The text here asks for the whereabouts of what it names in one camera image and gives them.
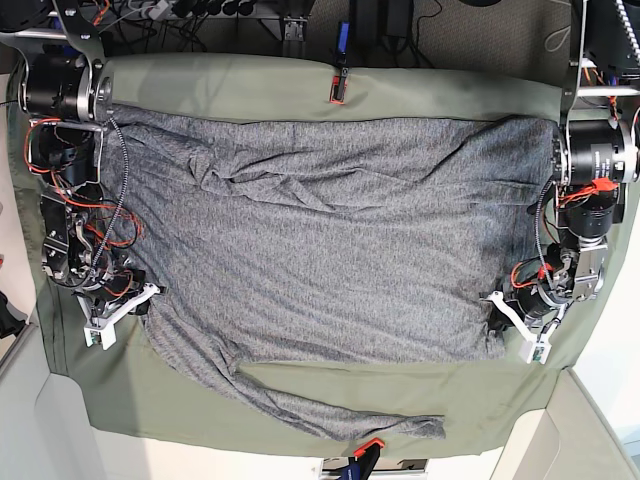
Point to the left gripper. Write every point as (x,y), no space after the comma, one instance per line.
(533,311)

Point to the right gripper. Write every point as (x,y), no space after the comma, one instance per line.
(127,292)

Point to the grey heathered T-shirt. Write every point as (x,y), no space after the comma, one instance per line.
(351,242)

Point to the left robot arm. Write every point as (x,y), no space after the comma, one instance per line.
(595,156)

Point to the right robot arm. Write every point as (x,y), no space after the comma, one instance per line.
(75,146)

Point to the olive green table cloth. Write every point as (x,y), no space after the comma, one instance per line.
(130,390)

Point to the left edge black clamp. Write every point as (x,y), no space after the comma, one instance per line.
(9,324)

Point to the bottom orange black clamp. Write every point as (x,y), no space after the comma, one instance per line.
(363,461)

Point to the orange black clamp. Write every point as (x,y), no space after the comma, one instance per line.
(339,81)
(363,461)

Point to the top centre orange black clamp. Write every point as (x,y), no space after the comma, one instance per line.
(339,81)

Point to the white power strip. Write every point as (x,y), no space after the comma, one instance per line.
(153,10)

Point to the right black power adapter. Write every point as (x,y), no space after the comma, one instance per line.
(398,17)

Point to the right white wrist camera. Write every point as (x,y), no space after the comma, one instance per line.
(101,335)

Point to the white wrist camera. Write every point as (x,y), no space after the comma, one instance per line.
(534,351)
(101,335)

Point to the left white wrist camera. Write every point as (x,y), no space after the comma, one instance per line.
(534,351)

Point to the grey metal table bracket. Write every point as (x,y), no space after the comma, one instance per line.
(294,37)

